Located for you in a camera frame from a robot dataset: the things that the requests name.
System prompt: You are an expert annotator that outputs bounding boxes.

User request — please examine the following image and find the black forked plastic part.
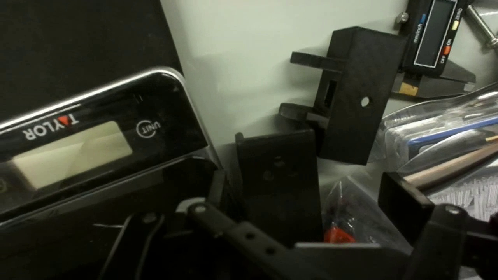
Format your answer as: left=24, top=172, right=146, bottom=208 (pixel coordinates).
left=278, top=24, right=409, bottom=167

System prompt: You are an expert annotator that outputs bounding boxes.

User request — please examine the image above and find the small bag with red part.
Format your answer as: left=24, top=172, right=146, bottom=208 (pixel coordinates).
left=319, top=172, right=414, bottom=253

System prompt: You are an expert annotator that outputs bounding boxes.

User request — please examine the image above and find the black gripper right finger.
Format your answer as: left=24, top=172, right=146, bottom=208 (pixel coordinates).
left=378, top=172, right=468, bottom=280

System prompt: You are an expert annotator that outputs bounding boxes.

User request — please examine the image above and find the black digital kitchen scale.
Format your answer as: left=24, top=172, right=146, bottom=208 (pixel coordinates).
left=0, top=66, right=222, bottom=234

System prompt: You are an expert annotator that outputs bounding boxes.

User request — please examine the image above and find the black digital caliper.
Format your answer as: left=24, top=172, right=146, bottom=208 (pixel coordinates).
left=390, top=0, right=477, bottom=100

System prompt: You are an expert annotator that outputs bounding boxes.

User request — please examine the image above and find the black steel cabinet drawer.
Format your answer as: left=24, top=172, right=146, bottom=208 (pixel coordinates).
left=0, top=0, right=498, bottom=280

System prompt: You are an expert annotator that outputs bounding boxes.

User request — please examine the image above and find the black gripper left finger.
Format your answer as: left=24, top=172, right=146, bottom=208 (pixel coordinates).
left=98, top=200, right=300, bottom=280

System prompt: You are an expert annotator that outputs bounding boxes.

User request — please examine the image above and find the wooden stick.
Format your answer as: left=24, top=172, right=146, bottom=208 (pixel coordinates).
left=403, top=135, right=498, bottom=191

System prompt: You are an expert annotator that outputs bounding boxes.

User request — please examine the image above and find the black block part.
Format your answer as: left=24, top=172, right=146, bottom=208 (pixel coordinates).
left=231, top=125, right=323, bottom=247

